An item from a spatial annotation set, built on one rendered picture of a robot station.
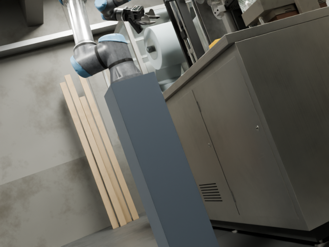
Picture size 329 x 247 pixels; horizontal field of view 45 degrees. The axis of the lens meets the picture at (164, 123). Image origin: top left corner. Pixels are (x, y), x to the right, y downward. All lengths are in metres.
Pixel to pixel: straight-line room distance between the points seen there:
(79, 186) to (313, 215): 3.65
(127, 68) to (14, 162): 3.38
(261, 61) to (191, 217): 0.68
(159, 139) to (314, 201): 0.64
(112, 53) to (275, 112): 0.73
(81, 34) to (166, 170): 0.74
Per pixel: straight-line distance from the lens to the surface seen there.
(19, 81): 5.12
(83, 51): 1.81
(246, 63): 1.56
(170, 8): 2.39
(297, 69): 1.67
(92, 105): 4.80
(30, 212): 4.89
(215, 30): 2.32
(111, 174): 4.63
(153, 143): 1.62
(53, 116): 5.00
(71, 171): 4.90
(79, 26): 1.90
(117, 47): 1.74
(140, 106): 1.64
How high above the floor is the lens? 0.54
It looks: 5 degrees up
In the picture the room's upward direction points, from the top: 20 degrees counter-clockwise
